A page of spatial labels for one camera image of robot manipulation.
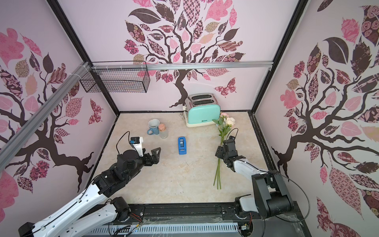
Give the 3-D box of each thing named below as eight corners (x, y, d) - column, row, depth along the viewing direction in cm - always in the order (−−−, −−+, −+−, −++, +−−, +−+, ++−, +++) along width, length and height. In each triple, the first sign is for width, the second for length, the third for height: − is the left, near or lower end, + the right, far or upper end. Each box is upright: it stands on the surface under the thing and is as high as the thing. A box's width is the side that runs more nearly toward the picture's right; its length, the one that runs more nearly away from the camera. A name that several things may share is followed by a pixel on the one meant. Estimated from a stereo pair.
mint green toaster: (186, 127, 113) (185, 110, 99) (187, 110, 125) (186, 93, 111) (218, 127, 113) (221, 110, 99) (215, 110, 125) (218, 92, 111)
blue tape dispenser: (178, 154, 98) (177, 150, 93) (179, 142, 104) (178, 137, 100) (186, 154, 98) (185, 150, 93) (186, 142, 104) (186, 136, 100)
